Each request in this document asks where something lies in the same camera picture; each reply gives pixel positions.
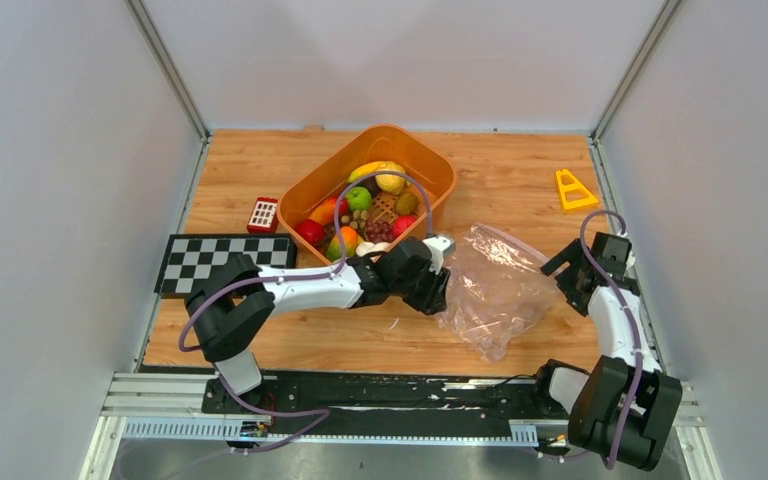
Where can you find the orange plastic basket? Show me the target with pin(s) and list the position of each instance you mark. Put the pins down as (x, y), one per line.
(428, 170)

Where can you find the yellow pear toy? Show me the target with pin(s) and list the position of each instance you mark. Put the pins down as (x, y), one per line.
(387, 177)

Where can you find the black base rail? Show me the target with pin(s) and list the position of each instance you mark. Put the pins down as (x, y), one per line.
(394, 405)

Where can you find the green apple toy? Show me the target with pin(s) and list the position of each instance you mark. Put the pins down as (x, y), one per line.
(359, 199)

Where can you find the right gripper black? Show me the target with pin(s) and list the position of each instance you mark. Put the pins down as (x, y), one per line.
(575, 255)

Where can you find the checkerboard calibration board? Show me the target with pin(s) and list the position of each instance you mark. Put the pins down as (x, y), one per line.
(190, 258)

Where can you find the red orange peach toy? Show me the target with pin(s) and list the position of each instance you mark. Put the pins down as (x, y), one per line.
(325, 211)

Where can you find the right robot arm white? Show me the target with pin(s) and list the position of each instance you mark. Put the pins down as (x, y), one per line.
(622, 409)

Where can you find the red white block toy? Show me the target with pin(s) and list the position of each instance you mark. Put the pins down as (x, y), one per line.
(263, 217)

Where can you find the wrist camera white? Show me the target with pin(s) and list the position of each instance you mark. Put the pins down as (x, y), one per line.
(439, 246)
(630, 261)

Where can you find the clear zip top bag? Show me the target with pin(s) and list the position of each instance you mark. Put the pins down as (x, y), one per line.
(496, 291)

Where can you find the brown longan cluster toy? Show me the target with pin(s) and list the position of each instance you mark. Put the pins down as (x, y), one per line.
(356, 220)

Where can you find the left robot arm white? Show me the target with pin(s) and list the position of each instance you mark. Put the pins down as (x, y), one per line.
(227, 310)

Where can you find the yellow banana toy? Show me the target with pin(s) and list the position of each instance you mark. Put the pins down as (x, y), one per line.
(361, 173)

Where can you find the red apple toy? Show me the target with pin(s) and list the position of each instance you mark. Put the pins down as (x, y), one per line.
(311, 231)

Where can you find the purple grapes toy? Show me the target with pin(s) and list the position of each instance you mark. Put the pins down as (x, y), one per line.
(379, 232)

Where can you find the orange green mango toy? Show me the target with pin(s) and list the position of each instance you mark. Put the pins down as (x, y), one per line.
(345, 245)

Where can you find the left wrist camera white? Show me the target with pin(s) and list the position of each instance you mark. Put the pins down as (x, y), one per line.
(439, 246)

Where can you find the yellow triangle bracket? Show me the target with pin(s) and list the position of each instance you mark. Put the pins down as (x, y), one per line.
(573, 194)

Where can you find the white mushroom toy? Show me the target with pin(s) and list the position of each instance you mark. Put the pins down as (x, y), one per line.
(366, 247)

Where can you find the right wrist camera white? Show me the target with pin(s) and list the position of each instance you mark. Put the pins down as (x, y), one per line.
(630, 261)

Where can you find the red strawberry toy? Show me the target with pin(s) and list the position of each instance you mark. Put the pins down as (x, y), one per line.
(401, 224)

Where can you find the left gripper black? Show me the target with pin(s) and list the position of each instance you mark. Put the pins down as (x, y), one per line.
(435, 301)

